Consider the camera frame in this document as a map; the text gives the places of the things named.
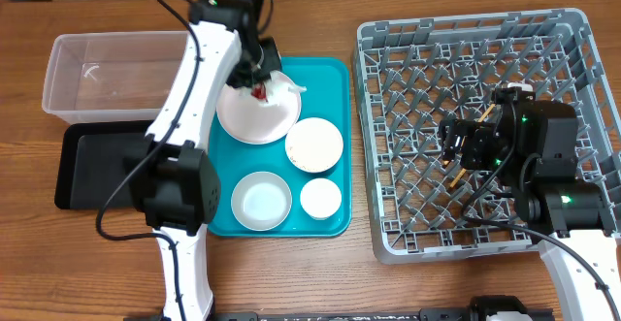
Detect wooden chopstick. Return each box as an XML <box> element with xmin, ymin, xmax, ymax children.
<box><xmin>449</xmin><ymin>169</ymin><xmax>467</xmax><ymax>188</ymax></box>
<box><xmin>477</xmin><ymin>104</ymin><xmax>496</xmax><ymax>122</ymax></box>

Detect grey dishwasher rack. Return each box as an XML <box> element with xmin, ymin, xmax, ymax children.
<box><xmin>353</xmin><ymin>9</ymin><xmax>620</xmax><ymax>264</ymax></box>

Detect clear plastic bin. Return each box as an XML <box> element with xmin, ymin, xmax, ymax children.
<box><xmin>42</xmin><ymin>31</ymin><xmax>187</xmax><ymax>124</ymax></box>

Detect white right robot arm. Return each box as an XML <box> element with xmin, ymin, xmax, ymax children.
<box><xmin>440</xmin><ymin>82</ymin><xmax>620</xmax><ymax>320</ymax></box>

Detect white cup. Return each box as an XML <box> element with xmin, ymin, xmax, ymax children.
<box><xmin>300</xmin><ymin>178</ymin><xmax>343</xmax><ymax>220</ymax></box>

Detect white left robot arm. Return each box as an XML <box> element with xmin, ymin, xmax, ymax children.
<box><xmin>119</xmin><ymin>0</ymin><xmax>281</xmax><ymax>320</ymax></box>

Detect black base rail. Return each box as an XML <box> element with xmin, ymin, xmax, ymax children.
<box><xmin>211</xmin><ymin>295</ymin><xmax>555</xmax><ymax>321</ymax></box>

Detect large pink plate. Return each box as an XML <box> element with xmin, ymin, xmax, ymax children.
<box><xmin>216</xmin><ymin>85</ymin><xmax>303</xmax><ymax>144</ymax></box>

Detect tissue with red wrapper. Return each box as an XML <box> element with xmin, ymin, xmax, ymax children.
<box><xmin>250</xmin><ymin>71</ymin><xmax>307</xmax><ymax>106</ymax></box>

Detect grey bowl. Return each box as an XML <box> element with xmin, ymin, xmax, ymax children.
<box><xmin>231</xmin><ymin>172</ymin><xmax>292</xmax><ymax>232</ymax></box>

